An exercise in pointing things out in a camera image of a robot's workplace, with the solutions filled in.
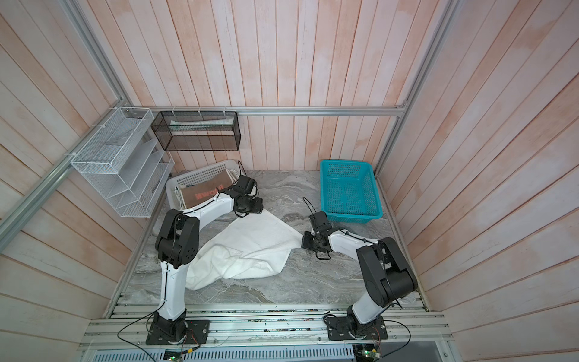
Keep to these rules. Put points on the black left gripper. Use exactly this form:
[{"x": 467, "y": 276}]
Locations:
[{"x": 258, "y": 207}]

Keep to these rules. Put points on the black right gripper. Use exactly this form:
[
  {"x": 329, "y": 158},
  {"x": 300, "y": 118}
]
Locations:
[{"x": 305, "y": 241}]

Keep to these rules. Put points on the red and white towel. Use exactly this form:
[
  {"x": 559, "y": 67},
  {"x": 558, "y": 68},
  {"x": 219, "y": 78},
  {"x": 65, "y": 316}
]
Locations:
[{"x": 194, "y": 195}]

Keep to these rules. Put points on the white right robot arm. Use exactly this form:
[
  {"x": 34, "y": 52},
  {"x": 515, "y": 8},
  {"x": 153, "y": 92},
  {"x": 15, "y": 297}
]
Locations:
[{"x": 387, "y": 275}]

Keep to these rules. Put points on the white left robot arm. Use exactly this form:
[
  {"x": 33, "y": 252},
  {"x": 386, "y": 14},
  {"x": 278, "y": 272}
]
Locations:
[{"x": 178, "y": 244}]

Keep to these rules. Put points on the white plastic laundry basket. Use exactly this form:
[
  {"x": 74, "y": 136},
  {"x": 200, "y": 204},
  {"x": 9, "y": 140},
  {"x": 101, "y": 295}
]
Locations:
[{"x": 198, "y": 176}]

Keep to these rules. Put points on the teal plastic basket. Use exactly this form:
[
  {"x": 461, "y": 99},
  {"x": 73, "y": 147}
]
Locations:
[{"x": 349, "y": 193}]

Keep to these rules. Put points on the black mesh wall basket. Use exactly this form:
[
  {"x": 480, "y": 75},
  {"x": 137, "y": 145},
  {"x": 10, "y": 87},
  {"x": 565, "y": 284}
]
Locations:
[{"x": 179, "y": 131}]

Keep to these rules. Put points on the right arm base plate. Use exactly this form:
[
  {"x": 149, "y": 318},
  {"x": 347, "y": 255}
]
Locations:
[{"x": 347, "y": 328}]

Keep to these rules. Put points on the white wire mesh shelf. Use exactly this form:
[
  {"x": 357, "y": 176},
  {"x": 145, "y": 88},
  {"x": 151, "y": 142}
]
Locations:
[{"x": 125, "y": 168}]

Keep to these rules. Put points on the aluminium wall rail back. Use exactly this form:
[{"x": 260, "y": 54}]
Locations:
[{"x": 289, "y": 110}]

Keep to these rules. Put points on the aluminium wall rail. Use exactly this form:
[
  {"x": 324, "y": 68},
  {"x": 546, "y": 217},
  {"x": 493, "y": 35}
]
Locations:
[
  {"x": 289, "y": 110},
  {"x": 33, "y": 201}
]

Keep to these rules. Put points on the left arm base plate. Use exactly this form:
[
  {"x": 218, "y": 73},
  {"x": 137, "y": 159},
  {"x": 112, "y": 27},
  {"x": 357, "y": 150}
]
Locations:
[{"x": 165, "y": 332}]

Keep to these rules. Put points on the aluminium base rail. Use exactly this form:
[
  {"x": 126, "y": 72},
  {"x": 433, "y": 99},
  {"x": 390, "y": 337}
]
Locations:
[{"x": 265, "y": 324}]

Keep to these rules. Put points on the aluminium wall rail left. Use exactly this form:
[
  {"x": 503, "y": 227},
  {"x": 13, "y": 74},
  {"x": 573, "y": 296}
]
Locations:
[{"x": 33, "y": 201}]

